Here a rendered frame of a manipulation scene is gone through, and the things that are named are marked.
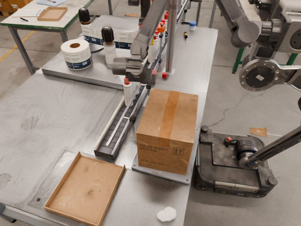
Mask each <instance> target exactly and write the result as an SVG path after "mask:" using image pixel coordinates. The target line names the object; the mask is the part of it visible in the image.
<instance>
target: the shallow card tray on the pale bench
mask: <svg viewBox="0 0 301 226"><path fill-rule="evenodd" d="M67 11H68V7H47V8H46V9H45V10H44V11H43V12H42V13H41V14H40V15H39V16H38V17H37V20H38V21H52V22H58V21H59V20H60V19H61V18H62V17H63V16H64V14H65V13H66V12H67Z"/></svg>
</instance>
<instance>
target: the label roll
mask: <svg viewBox="0 0 301 226"><path fill-rule="evenodd" d="M61 50H62V53H63V56H64V59H65V63H66V65H67V67H68V68H70V69H72V70H82V69H85V68H87V67H89V66H90V65H91V64H92V62H93V61H92V57H91V52H90V47H89V43H88V42H87V41H86V40H83V39H73V40H69V41H67V42H65V43H63V44H62V45H61Z"/></svg>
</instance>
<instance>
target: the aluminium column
mask: <svg viewBox="0 0 301 226"><path fill-rule="evenodd" d="M170 4H172V5H177V4H178V0H170ZM177 10H178V8H177V9H169V22H168V42H167V55H166V70H165V72H167V73H171V72H172V64H173V54H174V44H175V34H176V20H177Z"/></svg>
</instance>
